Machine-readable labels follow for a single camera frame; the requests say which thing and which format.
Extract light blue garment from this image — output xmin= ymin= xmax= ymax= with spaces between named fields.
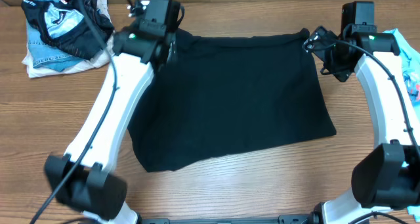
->
xmin=383 ymin=28 xmax=420 ymax=218

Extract black and grey jersey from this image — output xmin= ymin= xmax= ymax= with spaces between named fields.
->
xmin=21 ymin=0 xmax=114 ymax=60

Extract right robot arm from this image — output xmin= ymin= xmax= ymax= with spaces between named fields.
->
xmin=284 ymin=1 xmax=419 ymax=223

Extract folded blue denim jeans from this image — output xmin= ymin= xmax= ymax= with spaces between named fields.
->
xmin=21 ymin=0 xmax=84 ymax=72

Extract folded white cloth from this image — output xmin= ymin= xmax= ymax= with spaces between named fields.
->
xmin=22 ymin=0 xmax=114 ymax=78

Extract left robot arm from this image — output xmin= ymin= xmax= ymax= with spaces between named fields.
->
xmin=44 ymin=0 xmax=184 ymax=223

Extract black t-shirt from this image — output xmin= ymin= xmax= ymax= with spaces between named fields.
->
xmin=128 ymin=29 xmax=336 ymax=172

